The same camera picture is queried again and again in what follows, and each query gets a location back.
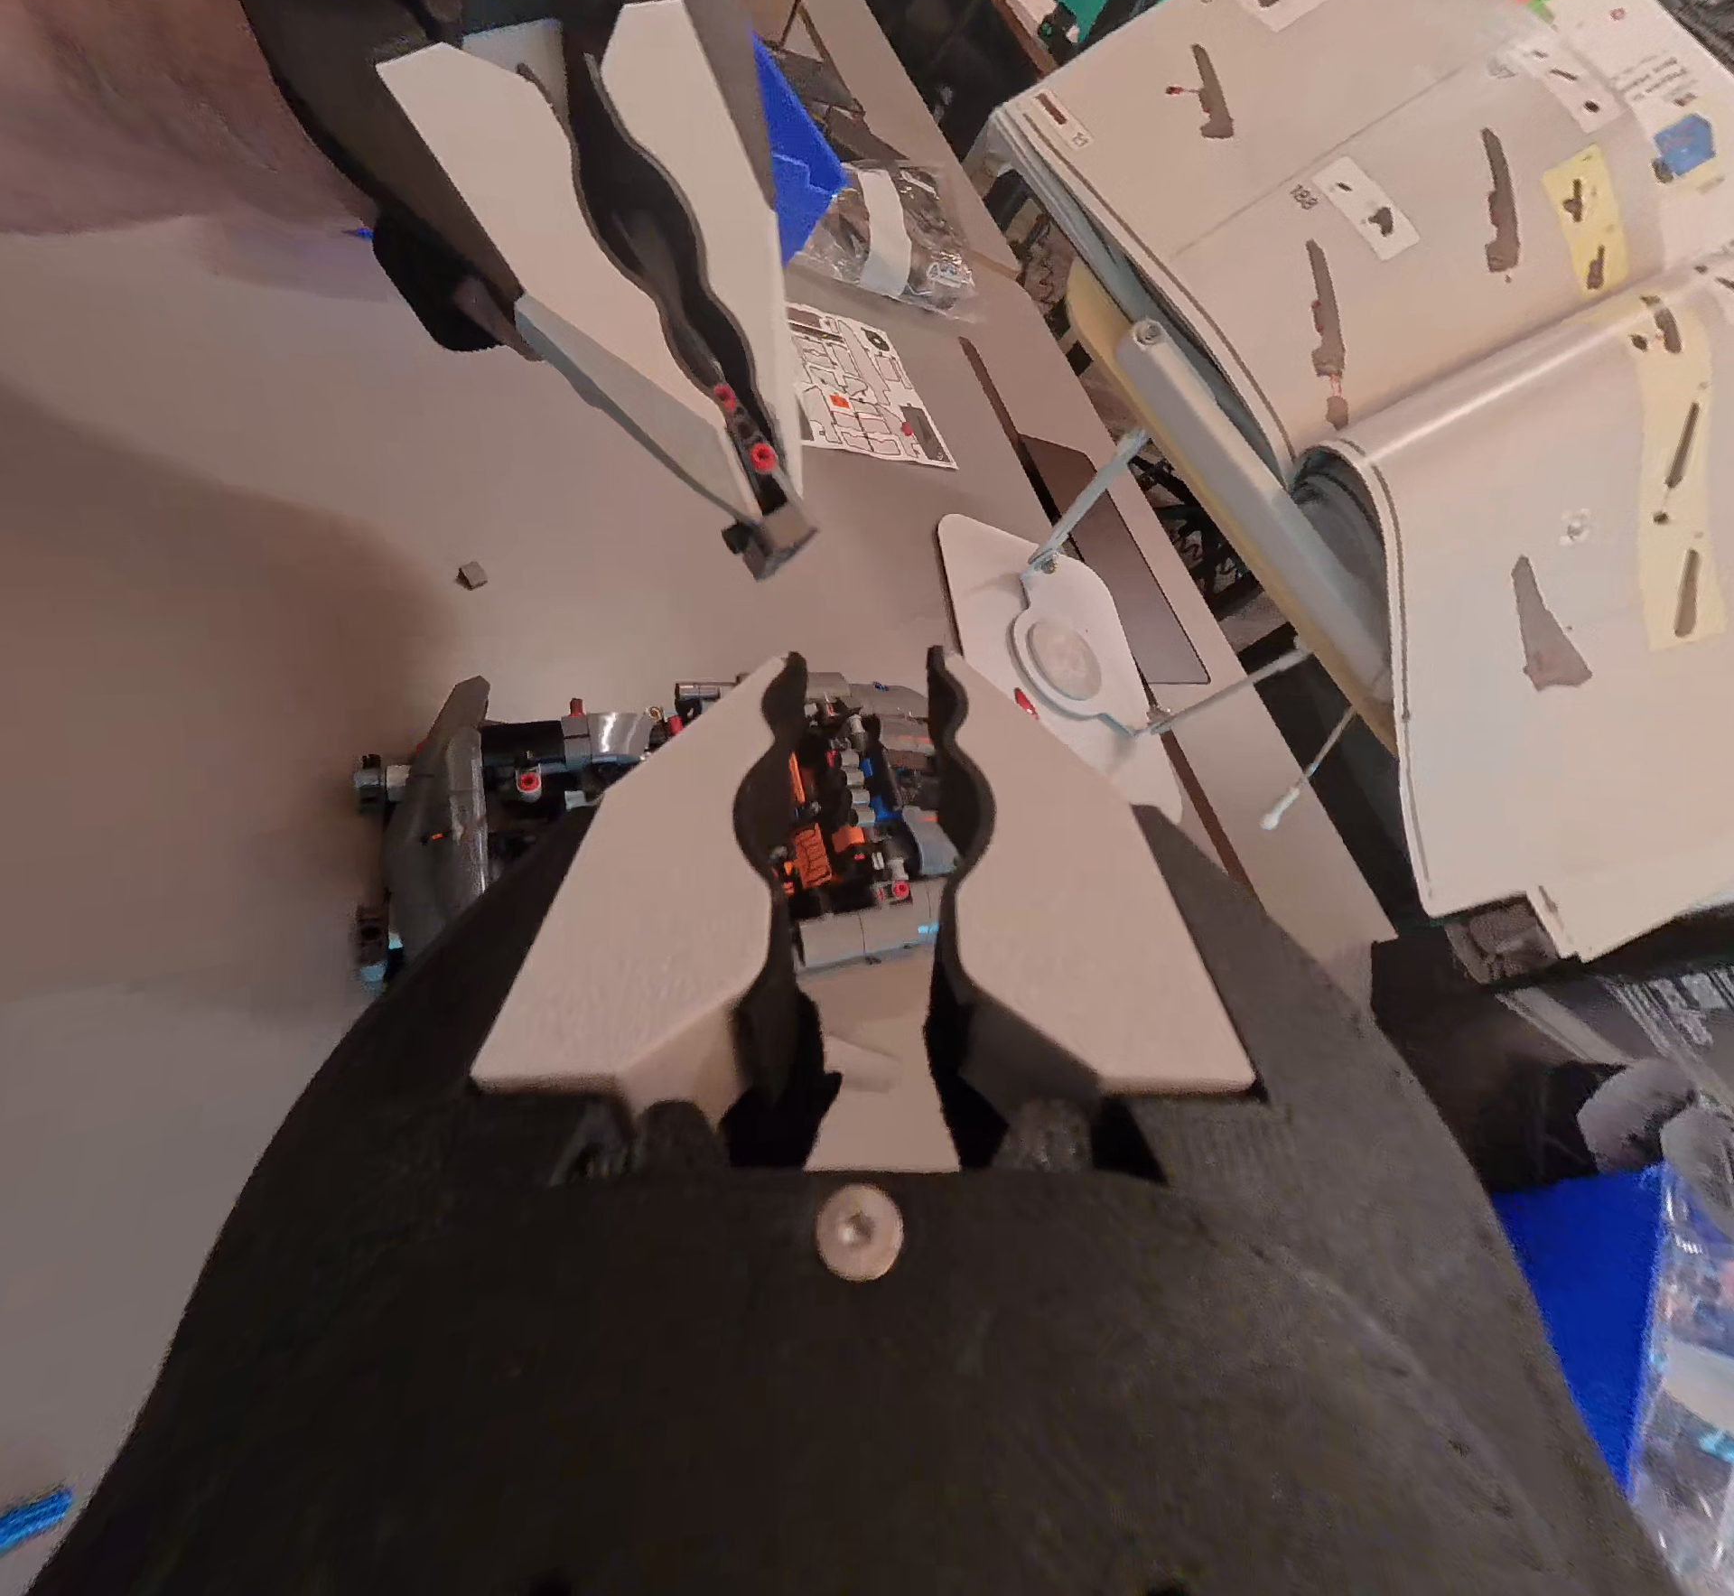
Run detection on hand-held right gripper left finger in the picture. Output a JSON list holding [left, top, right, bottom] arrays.
[[469, 651, 834, 1137]]

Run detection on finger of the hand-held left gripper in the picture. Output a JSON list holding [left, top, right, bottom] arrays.
[[602, 0, 808, 500], [377, 36, 789, 525]]

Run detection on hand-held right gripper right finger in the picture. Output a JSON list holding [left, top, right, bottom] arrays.
[[924, 644, 1256, 1137]]

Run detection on blue plastic parts bin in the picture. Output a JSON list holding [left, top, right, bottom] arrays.
[[745, 31, 850, 262]]

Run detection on grey black lego spaceship model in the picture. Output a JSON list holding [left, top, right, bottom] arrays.
[[356, 660, 980, 986]]

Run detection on grey lego wing piece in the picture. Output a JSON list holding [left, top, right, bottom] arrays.
[[679, 362, 825, 580]]

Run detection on clear bag with lego parts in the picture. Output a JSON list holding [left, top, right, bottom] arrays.
[[789, 159, 983, 315]]

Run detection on lego sticker sheet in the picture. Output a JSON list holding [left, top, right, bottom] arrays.
[[785, 300, 957, 470]]

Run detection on lego instruction booklet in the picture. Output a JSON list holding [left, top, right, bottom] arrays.
[[967, 0, 1734, 961]]

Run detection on lego set box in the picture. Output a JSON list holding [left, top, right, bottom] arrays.
[[1441, 898, 1734, 1082]]

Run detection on clear bags of lego parts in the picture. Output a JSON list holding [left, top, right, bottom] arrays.
[[1580, 1060, 1734, 1596]]

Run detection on silver book stand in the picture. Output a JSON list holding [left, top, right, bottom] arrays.
[[936, 315, 1410, 834]]

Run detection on blue storage bin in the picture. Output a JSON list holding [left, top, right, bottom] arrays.
[[1487, 1170, 1671, 1487]]

